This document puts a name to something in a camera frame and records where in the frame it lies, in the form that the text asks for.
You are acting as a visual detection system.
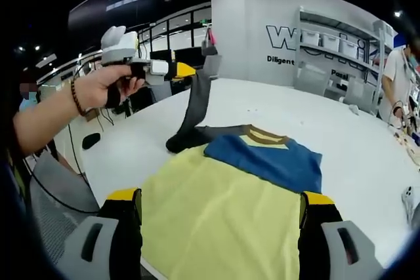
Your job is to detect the pile of beige items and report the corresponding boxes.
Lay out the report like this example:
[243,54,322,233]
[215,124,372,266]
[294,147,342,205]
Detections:
[392,125,420,160]

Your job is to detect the white box on rack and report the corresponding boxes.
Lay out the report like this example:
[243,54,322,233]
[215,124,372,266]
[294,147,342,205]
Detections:
[372,19,394,37]

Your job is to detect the white storage bin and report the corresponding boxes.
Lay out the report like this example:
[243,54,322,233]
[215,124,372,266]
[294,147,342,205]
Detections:
[303,30,322,47]
[321,33,341,52]
[339,40,360,60]

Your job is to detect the grey chair backrest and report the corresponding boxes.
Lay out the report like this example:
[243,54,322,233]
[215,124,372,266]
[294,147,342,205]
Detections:
[343,79,375,112]
[295,63,331,96]

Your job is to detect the grey mesh chair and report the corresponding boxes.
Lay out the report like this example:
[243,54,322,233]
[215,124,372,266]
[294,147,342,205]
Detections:
[24,151,101,254]

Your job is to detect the person's left hand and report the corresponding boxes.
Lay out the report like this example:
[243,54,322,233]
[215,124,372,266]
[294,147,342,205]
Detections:
[72,62,148,114]

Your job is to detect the grey metal shelving rack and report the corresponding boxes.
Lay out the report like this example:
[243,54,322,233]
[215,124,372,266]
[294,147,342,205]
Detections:
[297,6,394,97]

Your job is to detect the dark beaded bracelet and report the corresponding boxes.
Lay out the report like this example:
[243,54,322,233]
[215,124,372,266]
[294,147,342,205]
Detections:
[70,79,89,117]

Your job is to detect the white controller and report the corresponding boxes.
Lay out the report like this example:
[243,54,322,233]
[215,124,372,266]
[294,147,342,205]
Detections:
[402,185,420,228]

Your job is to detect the grey hanging bag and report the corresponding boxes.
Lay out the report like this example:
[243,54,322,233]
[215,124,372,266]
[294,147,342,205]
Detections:
[200,26,219,56]

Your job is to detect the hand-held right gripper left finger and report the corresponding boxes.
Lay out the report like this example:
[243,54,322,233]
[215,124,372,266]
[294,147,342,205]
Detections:
[62,187,144,280]

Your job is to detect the dark hanging banner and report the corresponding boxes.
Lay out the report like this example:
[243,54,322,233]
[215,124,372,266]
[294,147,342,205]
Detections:
[68,0,161,30]

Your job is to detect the black oval pad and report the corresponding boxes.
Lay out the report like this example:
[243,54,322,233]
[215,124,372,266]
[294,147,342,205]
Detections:
[81,132,101,150]

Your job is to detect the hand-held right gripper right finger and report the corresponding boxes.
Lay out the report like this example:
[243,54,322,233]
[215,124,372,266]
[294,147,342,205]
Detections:
[297,190,385,280]

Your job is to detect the grey office chair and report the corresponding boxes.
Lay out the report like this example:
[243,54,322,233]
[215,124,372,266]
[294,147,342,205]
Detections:
[202,54,224,81]

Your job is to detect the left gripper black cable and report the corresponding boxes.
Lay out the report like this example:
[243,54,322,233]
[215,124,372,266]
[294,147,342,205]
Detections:
[22,122,100,214]

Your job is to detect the black monitor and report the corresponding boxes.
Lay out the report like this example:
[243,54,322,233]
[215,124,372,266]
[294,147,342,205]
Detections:
[173,47,203,64]
[150,49,173,62]

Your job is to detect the yellow blue black garment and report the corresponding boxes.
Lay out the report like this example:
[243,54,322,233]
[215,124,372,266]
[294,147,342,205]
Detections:
[139,75,324,280]

